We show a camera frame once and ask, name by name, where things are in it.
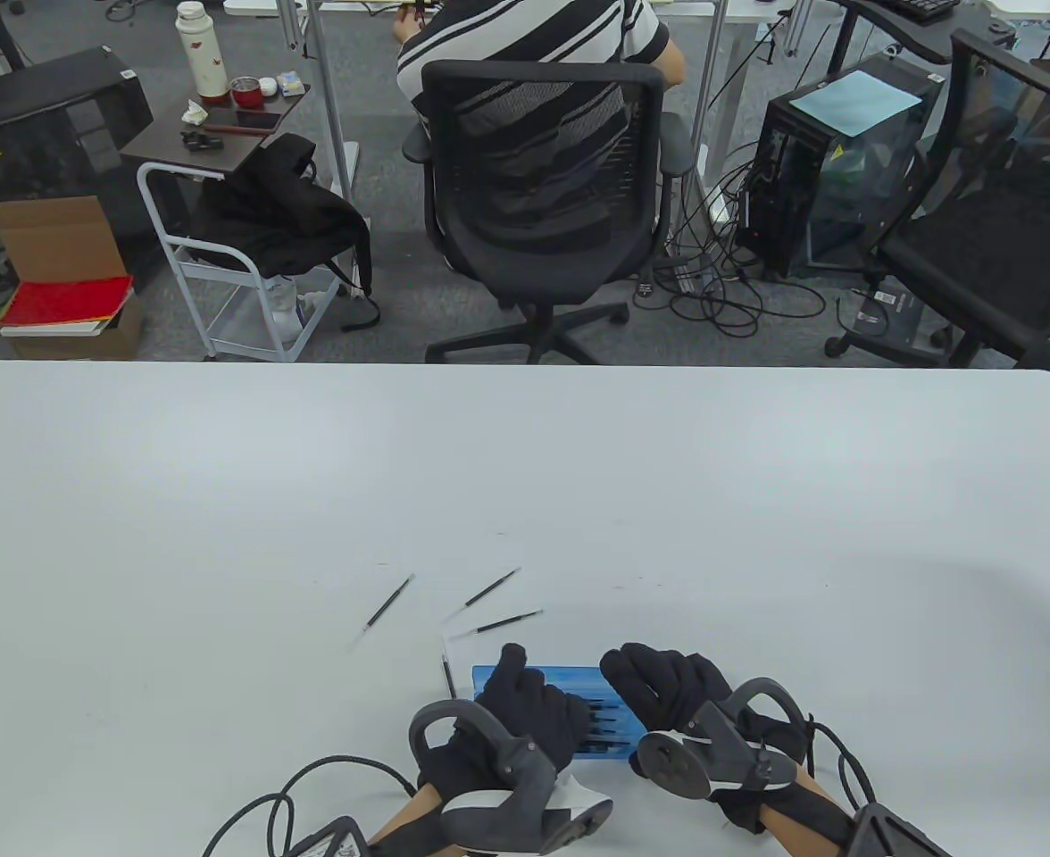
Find person's right hand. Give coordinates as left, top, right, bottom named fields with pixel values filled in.
left=601, top=642, right=850, bottom=833

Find person's left hand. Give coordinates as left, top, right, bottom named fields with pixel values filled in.
left=418, top=643, right=593, bottom=804

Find blue plastic stationery box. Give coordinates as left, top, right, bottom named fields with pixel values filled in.
left=471, top=665, right=644, bottom=762

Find pile of black pen refills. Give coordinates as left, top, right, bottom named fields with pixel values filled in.
left=579, top=699, right=635, bottom=753

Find pen refills group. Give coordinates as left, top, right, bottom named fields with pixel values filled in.
left=351, top=567, right=546, bottom=702

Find person's right forearm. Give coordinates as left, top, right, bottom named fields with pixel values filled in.
left=757, top=772, right=856, bottom=857

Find person's left forearm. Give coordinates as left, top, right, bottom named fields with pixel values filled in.
left=369, top=786, right=454, bottom=857

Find low cardboard box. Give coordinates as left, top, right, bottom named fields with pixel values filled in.
left=7, top=295, right=145, bottom=362

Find open cardboard box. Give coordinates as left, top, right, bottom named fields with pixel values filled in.
left=0, top=195, right=129, bottom=285

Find grey black hand controller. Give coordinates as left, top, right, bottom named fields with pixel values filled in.
left=409, top=701, right=615, bottom=856
left=629, top=677, right=809, bottom=802

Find black mesh office chair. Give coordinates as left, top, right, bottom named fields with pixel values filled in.
left=403, top=61, right=696, bottom=365

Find black floor device with label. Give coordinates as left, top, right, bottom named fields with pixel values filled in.
left=842, top=286, right=937, bottom=358

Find clear plastic bottle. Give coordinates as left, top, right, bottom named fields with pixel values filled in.
left=266, top=275, right=304, bottom=345

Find black glass-sided computer tower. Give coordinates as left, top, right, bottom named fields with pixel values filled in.
left=735, top=54, right=947, bottom=279

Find black mesh armchair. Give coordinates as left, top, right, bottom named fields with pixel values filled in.
left=824, top=27, right=1050, bottom=371

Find black backpack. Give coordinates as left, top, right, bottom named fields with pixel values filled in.
left=187, top=134, right=383, bottom=333

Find light blue paper sheet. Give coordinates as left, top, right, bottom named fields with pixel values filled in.
left=789, top=71, right=923, bottom=137

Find white book stack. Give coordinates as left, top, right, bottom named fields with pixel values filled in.
left=0, top=317, right=111, bottom=340

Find red folder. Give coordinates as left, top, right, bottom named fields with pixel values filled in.
left=0, top=275, right=135, bottom=328

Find white desk with metal legs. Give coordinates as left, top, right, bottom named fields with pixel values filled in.
left=221, top=0, right=798, bottom=224

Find white cart with dark top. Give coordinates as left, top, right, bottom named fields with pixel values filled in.
left=120, top=82, right=347, bottom=363

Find black desk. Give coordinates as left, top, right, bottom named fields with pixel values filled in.
left=833, top=0, right=1026, bottom=63

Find white thermos bottle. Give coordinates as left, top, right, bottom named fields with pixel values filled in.
left=174, top=0, right=229, bottom=101

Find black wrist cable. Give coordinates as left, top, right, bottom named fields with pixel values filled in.
left=802, top=716, right=879, bottom=809
left=204, top=755, right=419, bottom=857

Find tangled black floor cables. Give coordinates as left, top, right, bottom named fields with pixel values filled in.
left=632, top=134, right=829, bottom=338

